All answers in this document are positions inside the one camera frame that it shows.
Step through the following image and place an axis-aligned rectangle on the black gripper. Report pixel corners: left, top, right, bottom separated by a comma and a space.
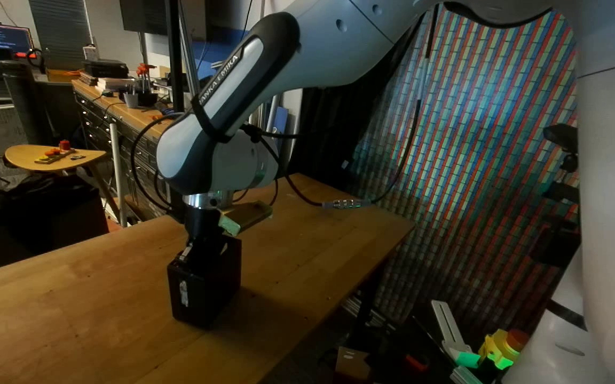
176, 202, 240, 277

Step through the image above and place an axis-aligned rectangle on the black perforated box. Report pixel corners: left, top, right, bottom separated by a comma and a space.
163, 232, 246, 331

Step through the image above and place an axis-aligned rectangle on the small cardboard box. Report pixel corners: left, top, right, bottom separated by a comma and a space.
335, 346, 374, 383

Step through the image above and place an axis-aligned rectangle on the wooden top workbench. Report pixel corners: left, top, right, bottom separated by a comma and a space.
70, 75, 182, 224

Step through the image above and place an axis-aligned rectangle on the small red object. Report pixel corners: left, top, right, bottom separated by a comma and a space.
34, 138, 78, 165

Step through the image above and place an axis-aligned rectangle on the black vertical pole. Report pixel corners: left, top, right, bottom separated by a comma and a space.
167, 0, 188, 115

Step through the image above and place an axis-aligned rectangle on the round wooden stool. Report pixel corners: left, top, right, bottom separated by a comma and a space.
2, 141, 109, 176

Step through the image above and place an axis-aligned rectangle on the large striped display screen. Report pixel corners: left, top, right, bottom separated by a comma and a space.
341, 9, 580, 343

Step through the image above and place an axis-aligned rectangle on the yellow green plastic toy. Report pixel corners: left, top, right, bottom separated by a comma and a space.
476, 326, 529, 374

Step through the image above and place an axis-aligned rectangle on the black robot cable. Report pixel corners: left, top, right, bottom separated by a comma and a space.
128, 6, 442, 215

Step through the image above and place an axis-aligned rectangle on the white slotted rail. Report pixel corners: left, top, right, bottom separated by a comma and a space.
431, 299, 469, 354

